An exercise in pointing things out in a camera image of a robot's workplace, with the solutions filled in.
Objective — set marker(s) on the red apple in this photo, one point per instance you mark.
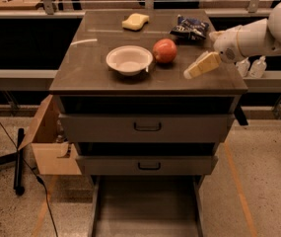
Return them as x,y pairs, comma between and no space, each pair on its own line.
164,51

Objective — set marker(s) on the black stand base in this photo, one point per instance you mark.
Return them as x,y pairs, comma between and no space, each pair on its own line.
17,158

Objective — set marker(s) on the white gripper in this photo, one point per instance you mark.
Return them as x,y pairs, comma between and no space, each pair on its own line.
226,46

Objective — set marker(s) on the cardboard box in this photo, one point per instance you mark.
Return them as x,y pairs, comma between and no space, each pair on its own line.
54,154

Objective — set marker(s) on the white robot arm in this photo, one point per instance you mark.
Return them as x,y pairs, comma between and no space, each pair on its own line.
261,37

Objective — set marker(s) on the grey metal rail shelf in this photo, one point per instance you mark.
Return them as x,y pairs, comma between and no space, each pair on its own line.
40,80

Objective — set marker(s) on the bottom open grey drawer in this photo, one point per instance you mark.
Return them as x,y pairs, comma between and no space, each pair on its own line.
146,206

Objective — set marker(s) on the left clear pump bottle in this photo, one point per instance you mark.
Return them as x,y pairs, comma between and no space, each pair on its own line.
243,67

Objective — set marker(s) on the grey drawer cabinet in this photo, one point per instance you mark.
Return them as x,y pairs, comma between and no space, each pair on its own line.
86,85

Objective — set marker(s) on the white bowl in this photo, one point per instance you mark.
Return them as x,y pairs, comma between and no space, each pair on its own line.
129,60

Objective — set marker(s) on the top grey drawer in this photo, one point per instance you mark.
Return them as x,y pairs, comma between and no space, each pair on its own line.
147,129

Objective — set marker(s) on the yellow sponge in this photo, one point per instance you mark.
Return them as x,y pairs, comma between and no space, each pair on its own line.
135,22

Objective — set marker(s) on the middle grey drawer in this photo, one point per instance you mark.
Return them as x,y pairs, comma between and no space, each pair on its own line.
149,166

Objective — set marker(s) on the blue chip bag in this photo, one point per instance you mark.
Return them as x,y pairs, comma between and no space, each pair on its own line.
190,28

